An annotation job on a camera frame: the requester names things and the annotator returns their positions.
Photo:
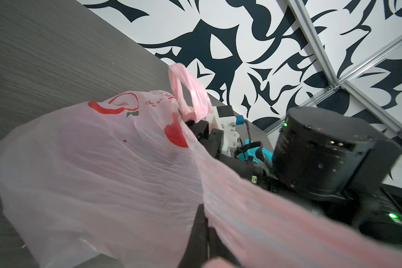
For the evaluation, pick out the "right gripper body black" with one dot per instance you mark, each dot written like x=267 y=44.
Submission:
x=212 y=142

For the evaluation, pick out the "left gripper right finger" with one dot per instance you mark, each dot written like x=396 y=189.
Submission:
x=217 y=249

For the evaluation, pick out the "pink plastic bag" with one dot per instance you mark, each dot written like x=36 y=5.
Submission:
x=124 y=177

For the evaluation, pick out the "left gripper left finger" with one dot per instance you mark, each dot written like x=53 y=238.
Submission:
x=196 y=253

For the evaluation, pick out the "teal plastic basket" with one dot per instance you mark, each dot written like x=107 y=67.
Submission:
x=251 y=152

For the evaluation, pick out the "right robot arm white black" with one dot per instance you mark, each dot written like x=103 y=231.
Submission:
x=328 y=163

